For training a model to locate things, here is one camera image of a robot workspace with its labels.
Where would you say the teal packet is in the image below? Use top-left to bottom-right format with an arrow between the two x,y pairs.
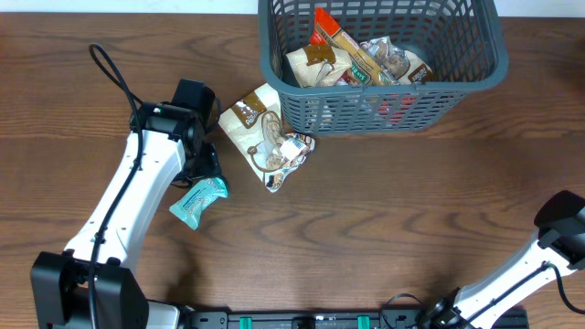
169,177 -> 229,230

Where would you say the beige snack bag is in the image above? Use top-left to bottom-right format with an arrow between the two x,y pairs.
219,83 -> 315,193
359,37 -> 435,85
286,45 -> 352,88

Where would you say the red orange pasta packet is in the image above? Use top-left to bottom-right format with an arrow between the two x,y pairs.
310,7 -> 399,86

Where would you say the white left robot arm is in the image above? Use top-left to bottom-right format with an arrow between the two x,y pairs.
31,101 -> 219,328

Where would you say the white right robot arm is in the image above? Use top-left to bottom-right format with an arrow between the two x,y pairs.
418,190 -> 584,329

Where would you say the dark grey plastic basket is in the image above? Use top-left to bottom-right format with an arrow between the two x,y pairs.
258,0 -> 509,134

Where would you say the black rail base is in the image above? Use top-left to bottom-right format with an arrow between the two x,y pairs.
177,294 -> 530,329

